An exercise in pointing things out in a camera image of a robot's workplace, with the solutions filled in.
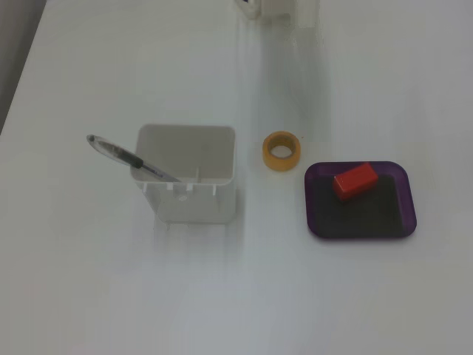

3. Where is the white plastic container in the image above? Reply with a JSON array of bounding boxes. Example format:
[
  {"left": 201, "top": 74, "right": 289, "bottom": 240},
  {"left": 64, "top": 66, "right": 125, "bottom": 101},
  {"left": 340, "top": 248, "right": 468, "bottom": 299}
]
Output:
[{"left": 129, "top": 124, "right": 237, "bottom": 224}]

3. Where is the red cube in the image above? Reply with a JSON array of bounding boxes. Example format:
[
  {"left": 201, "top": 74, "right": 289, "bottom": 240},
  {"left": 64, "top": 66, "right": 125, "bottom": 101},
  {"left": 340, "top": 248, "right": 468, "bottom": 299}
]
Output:
[{"left": 332, "top": 161, "right": 380, "bottom": 203}]

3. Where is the purple tray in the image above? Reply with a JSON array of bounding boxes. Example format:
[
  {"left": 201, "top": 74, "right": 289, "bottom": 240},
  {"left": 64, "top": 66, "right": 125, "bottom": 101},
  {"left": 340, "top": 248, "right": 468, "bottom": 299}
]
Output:
[{"left": 304, "top": 160, "right": 418, "bottom": 242}]

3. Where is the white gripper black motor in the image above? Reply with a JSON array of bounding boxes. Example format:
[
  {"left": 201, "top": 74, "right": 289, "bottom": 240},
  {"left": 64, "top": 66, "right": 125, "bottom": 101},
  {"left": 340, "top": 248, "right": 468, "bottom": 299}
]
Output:
[{"left": 236, "top": 0, "right": 297, "bottom": 20}]

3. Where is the yellow tape roll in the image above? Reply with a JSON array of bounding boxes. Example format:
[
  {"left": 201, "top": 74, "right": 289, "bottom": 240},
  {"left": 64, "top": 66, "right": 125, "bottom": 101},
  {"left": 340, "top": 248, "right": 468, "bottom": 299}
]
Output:
[{"left": 262, "top": 129, "right": 302, "bottom": 172}]

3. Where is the black pen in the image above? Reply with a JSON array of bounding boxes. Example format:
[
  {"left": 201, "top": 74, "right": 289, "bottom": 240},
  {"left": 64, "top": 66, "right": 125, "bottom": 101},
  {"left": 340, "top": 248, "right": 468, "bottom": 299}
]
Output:
[{"left": 86, "top": 133, "right": 182, "bottom": 183}]

